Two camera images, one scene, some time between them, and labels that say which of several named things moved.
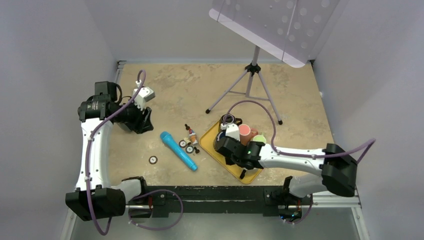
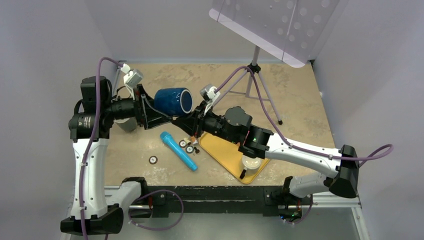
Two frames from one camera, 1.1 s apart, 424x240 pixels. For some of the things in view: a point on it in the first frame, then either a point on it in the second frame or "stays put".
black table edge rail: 266,199 stays put
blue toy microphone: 166,137 stays put
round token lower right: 189,149 stays put
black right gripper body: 236,161 -> 201,123
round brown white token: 153,160 stays put
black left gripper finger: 147,125 -> 153,119
